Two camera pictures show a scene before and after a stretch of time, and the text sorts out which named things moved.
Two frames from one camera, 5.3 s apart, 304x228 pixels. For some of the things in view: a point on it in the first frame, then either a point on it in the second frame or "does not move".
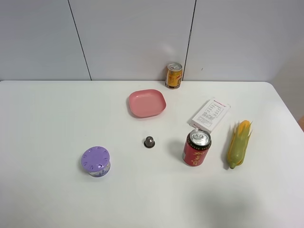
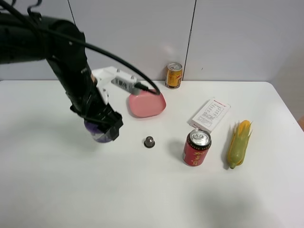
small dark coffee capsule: [149, 142] does not move
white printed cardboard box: [208, 116] does not move
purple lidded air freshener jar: [95, 160] to [98, 134]
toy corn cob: [238, 142] does not move
